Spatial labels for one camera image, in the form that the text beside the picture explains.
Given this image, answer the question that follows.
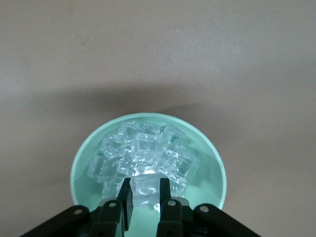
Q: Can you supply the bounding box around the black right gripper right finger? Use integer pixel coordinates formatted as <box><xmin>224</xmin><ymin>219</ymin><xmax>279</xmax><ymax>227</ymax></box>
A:
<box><xmin>155</xmin><ymin>178</ymin><xmax>262</xmax><ymax>237</ymax></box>

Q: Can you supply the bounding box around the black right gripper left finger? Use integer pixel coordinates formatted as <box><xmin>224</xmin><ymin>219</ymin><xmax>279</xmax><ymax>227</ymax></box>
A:
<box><xmin>14</xmin><ymin>177</ymin><xmax>135</xmax><ymax>237</ymax></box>

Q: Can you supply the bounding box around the clear ice cube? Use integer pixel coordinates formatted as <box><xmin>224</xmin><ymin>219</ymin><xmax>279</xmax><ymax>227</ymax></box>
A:
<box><xmin>129</xmin><ymin>172</ymin><xmax>162</xmax><ymax>213</ymax></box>

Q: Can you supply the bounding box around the mint green bowl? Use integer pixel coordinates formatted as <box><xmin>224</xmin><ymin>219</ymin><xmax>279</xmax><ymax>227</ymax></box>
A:
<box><xmin>70</xmin><ymin>112</ymin><xmax>227</xmax><ymax>237</ymax></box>

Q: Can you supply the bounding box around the heap of clear ice cubes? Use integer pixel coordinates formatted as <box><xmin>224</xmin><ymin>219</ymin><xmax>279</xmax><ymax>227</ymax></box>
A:
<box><xmin>88</xmin><ymin>120</ymin><xmax>197</xmax><ymax>198</ymax></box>

